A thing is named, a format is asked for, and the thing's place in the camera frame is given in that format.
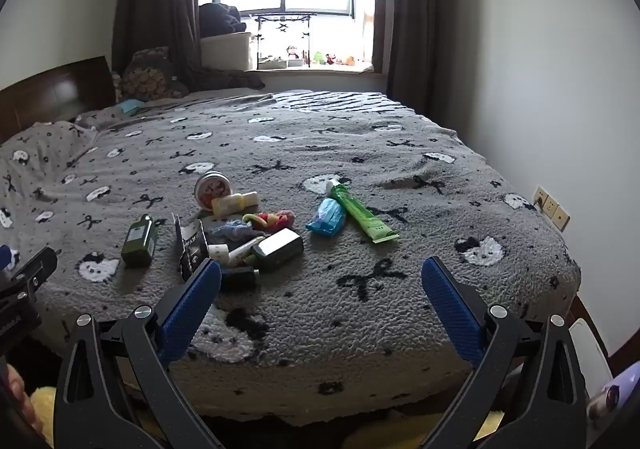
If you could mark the black packet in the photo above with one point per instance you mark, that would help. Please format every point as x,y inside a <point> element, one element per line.
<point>192,246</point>

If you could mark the small black container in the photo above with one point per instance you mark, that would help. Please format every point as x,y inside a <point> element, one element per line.
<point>240,276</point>

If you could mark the brown right curtain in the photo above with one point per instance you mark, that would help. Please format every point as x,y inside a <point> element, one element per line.
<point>410,4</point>

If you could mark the white storage box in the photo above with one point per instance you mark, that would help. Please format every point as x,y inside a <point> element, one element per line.
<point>225,51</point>

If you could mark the denim cloth scrap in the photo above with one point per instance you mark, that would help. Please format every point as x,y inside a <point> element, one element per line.
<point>230,230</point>

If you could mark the green tube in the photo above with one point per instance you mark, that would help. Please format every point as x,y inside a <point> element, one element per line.
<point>362,216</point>

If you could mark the person's left hand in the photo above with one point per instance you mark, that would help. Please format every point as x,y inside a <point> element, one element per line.
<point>15,394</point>

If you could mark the white plastic thing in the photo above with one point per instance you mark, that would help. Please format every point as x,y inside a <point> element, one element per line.
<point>590,344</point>

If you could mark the black drying rack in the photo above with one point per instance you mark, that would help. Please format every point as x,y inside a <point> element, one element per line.
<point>282,18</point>

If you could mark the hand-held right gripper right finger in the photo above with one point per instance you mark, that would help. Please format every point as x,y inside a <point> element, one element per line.
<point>450,309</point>

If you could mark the round metal tin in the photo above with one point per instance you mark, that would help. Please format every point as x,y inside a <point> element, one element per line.
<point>214,189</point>

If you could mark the blue plastic packet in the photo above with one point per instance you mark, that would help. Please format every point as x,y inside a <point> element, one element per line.
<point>326,219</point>

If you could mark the grey printed pillow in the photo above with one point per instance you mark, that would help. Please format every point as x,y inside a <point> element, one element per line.
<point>40,149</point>

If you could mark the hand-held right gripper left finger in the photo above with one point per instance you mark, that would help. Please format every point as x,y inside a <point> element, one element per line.
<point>192,309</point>

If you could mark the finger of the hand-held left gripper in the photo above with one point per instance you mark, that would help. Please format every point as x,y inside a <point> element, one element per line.
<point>40,265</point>
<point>5,257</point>

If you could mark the brown patterned plush cushion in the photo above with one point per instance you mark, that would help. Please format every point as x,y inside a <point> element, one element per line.
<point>150,74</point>

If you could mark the wooden headboard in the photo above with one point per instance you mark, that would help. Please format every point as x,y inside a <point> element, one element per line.
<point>55,89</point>

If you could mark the dark green box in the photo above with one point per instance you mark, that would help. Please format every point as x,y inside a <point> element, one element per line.
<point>277,249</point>

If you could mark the yellow fuzzy cloth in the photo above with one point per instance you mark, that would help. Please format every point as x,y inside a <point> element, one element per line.
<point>45,406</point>

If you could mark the row of small toys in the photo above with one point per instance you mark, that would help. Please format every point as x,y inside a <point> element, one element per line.
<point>327,59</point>

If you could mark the teal small item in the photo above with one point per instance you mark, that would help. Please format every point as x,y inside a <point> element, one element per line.
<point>131,106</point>

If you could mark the white bottle with yellow cap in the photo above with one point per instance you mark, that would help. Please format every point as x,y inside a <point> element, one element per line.
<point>232,204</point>

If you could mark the small white tube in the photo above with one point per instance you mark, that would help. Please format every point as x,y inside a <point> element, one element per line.
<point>218,253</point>

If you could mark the grey printed blanket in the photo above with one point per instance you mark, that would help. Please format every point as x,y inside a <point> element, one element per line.
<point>350,154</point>

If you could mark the purple printed thing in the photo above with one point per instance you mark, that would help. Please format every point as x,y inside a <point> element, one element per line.
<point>607,399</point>

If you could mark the wall socket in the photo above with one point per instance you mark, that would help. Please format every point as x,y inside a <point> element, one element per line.
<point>558,215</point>
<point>541,197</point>

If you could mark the dark clothes pile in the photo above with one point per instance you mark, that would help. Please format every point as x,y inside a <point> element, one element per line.
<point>220,19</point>

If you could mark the green glass bottle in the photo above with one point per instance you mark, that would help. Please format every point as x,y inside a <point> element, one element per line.
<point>139,244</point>

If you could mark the cream tube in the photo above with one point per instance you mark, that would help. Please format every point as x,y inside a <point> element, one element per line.
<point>247,249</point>

